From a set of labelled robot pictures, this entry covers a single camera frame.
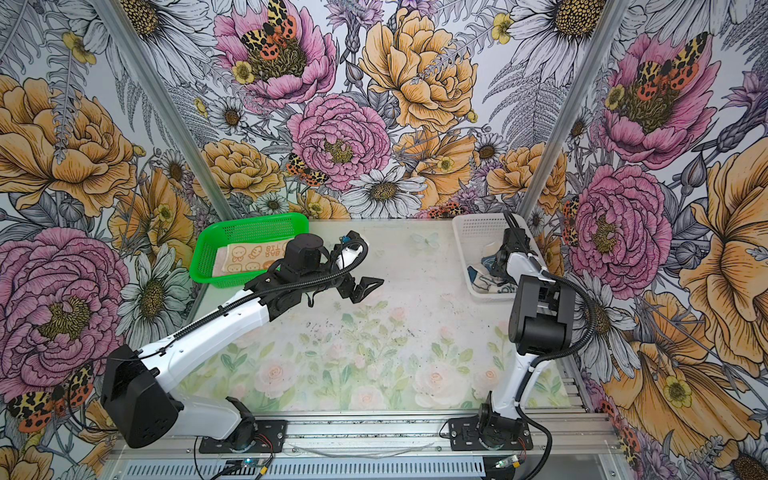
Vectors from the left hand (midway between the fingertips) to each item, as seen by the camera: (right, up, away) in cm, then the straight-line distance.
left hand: (369, 275), depth 76 cm
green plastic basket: (-57, +12, +33) cm, 67 cm away
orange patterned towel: (-45, +4, +31) cm, 55 cm away
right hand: (+44, -3, +22) cm, 50 cm away
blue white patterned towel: (+37, -4, +23) cm, 43 cm away
